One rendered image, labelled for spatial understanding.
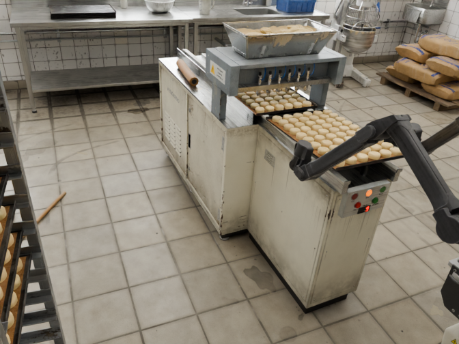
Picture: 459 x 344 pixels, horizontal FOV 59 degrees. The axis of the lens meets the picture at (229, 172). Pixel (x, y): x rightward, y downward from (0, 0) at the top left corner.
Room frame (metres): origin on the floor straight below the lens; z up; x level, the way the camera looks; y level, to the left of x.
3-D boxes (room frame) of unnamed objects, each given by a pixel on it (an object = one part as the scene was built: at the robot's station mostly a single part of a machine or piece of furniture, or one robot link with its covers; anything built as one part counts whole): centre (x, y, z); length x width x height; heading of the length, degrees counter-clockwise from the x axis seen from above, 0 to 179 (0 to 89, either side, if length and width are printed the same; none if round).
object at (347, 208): (1.52, -0.61, 0.77); 0.24 x 0.04 x 0.14; 117
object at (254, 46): (2.29, -0.22, 1.25); 0.56 x 0.29 x 0.14; 117
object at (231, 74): (2.29, -0.22, 1.01); 0.72 x 0.33 x 0.34; 117
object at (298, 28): (2.29, -0.22, 1.28); 0.54 x 0.27 x 0.06; 117
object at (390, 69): (5.46, -2.40, 0.19); 0.72 x 0.42 x 0.15; 117
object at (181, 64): (2.77, 0.35, 0.87); 0.40 x 0.06 x 0.06; 21
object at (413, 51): (5.44, -2.44, 0.47); 0.72 x 0.42 x 0.17; 115
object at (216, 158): (2.71, 0.00, 0.42); 1.28 x 0.72 x 0.84; 27
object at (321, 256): (1.84, -0.45, 0.45); 0.70 x 0.34 x 0.90; 27
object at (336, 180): (2.32, -0.04, 0.87); 2.01 x 0.03 x 0.07; 27
